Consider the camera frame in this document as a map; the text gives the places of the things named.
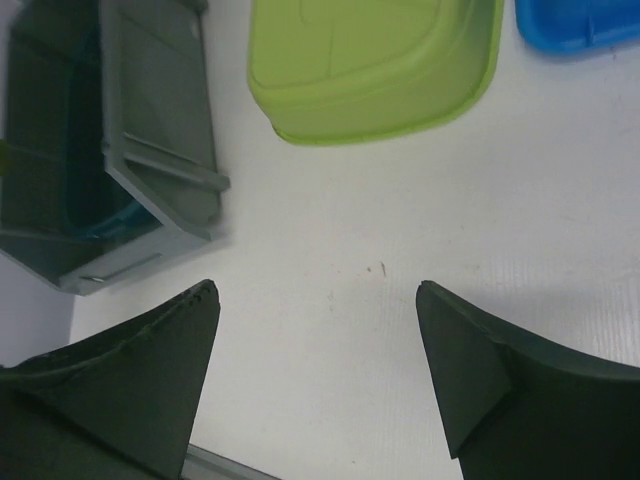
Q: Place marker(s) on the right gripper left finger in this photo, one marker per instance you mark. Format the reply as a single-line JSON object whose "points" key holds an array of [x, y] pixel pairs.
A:
{"points": [[120, 404]]}

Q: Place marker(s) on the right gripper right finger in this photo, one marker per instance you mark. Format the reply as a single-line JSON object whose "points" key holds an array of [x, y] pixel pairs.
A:
{"points": [[515, 405]]}

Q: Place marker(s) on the blue plastic tub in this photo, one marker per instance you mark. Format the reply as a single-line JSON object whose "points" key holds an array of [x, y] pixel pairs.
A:
{"points": [[576, 27]]}

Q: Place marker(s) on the lime green shallow tub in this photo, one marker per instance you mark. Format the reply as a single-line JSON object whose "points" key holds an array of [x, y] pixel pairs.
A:
{"points": [[339, 72]]}

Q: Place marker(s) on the teal translucent tub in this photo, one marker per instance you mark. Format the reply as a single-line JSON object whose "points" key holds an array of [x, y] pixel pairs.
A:
{"points": [[96, 207]]}

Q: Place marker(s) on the grey tray under basket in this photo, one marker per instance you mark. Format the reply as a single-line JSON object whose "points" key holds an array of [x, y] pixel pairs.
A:
{"points": [[158, 136]]}

